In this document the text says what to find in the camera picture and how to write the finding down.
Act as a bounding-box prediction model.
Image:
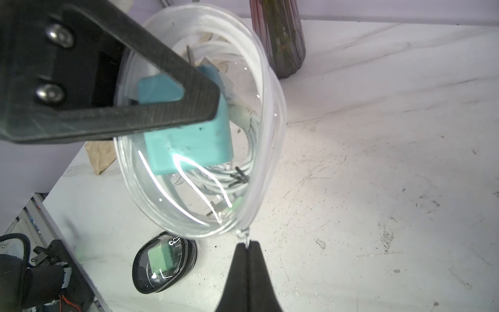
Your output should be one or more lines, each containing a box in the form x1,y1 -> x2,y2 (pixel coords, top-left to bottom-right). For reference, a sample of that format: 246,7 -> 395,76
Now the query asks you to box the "beige leather glove table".
84,140 -> 116,175

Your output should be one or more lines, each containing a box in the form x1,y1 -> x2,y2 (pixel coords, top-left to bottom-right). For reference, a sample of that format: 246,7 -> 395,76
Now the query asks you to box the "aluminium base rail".
7,193 -> 105,311

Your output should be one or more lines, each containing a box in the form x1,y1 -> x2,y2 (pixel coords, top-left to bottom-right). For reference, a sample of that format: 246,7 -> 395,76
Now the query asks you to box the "dark ribbed vase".
249,0 -> 306,79

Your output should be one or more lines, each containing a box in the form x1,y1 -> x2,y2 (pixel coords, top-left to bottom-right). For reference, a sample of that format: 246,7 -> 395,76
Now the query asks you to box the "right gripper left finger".
216,243 -> 249,312

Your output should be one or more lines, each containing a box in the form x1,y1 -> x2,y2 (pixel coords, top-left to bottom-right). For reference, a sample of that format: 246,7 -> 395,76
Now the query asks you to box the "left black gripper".
1,1 -> 220,144

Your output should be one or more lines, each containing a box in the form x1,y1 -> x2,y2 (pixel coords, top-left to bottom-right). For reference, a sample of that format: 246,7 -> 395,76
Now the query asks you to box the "clear round case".
114,3 -> 286,239

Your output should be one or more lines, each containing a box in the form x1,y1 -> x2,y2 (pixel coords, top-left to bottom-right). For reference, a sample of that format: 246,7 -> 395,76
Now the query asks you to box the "teal charger plug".
137,65 -> 234,175

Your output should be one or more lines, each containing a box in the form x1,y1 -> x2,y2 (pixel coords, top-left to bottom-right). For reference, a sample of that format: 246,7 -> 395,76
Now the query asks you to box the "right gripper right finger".
248,241 -> 282,312

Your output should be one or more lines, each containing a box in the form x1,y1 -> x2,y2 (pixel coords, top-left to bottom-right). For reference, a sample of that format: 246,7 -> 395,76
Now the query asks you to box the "green charger plug front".
148,243 -> 175,278

